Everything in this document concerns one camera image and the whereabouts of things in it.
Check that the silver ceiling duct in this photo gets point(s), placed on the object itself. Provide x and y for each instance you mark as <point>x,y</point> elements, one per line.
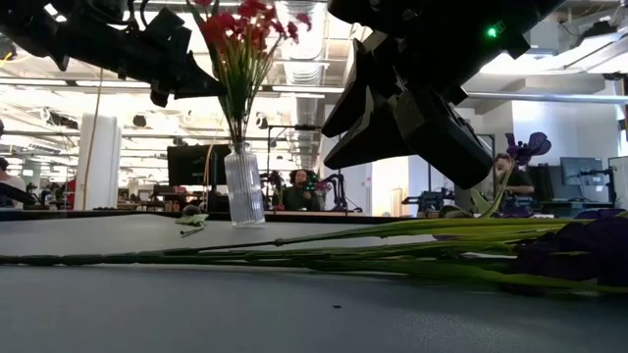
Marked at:
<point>306,64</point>

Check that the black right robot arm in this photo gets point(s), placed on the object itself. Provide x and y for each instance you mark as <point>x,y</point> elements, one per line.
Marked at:
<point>441,29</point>

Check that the red flower bunch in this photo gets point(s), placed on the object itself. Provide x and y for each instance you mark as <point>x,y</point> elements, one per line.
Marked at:
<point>240,73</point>

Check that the black monitor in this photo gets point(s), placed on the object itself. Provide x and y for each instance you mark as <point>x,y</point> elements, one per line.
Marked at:
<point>193,164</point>

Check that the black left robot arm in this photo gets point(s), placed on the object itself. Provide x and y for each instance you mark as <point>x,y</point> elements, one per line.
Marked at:
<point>24,24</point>

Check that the white pillar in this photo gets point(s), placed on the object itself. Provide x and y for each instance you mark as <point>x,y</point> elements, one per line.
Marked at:
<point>100,162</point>

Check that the black table frame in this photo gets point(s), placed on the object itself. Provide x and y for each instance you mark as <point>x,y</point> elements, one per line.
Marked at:
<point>73,214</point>

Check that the black frame stand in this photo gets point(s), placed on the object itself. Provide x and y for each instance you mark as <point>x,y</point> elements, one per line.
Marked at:
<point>304,127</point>

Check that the person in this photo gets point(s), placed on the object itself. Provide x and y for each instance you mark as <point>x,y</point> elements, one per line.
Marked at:
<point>517,179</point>
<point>300,193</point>
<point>11,184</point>

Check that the white panel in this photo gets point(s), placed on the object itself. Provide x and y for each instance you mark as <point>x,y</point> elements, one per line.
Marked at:
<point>619,181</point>

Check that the grey ceiling box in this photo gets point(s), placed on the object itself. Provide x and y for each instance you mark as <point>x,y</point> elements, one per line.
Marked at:
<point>543,36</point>

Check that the clear ribbed glass vase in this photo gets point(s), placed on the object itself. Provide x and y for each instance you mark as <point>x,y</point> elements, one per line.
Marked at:
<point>244,191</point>

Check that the purple flower bunch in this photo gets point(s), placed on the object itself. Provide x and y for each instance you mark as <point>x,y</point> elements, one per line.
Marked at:
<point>515,212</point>
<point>564,255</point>

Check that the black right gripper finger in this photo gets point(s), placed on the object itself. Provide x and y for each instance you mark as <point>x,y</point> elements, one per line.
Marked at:
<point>353,98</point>
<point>373,142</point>

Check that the grey desk monitor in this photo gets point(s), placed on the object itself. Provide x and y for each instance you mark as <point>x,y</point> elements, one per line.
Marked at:
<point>581,170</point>

